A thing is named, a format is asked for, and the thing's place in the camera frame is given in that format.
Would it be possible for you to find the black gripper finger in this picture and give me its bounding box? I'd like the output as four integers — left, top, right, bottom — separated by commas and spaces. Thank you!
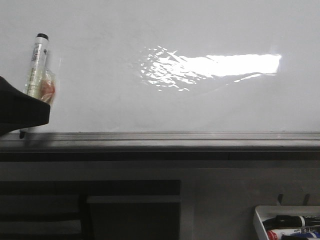
0, 77, 51, 136

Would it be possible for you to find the white whiteboard marker with tape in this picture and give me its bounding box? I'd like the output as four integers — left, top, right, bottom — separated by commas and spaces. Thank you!
18, 33, 62, 139

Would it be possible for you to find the grey metal whiteboard ledge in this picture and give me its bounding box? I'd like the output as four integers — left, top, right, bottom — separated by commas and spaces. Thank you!
0, 131, 320, 154

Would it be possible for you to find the white whiteboard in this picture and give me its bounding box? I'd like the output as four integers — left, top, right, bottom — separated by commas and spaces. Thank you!
0, 0, 320, 133

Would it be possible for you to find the dark box under ledge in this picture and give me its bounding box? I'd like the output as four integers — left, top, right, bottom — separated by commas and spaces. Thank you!
86, 195, 181, 240

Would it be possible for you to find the white marker tray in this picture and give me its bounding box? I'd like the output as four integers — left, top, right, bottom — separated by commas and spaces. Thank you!
253, 205, 320, 240

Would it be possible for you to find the left black tray hook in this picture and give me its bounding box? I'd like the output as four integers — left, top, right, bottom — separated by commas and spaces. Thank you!
276, 193, 284, 206

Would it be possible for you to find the black tray hook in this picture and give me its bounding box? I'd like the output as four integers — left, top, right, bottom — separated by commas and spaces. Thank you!
302, 193, 310, 206
276, 193, 284, 206

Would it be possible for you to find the black capped marker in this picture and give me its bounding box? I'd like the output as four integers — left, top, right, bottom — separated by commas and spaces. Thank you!
262, 215, 320, 230

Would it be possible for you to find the red capped marker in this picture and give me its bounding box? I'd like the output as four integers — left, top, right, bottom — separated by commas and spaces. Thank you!
266, 226, 320, 240

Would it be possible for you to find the right black tray hook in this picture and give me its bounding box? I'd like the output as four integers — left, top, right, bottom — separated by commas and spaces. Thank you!
302, 193, 310, 206

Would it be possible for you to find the blue capped marker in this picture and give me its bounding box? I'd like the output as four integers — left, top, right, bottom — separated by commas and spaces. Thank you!
281, 232, 320, 240

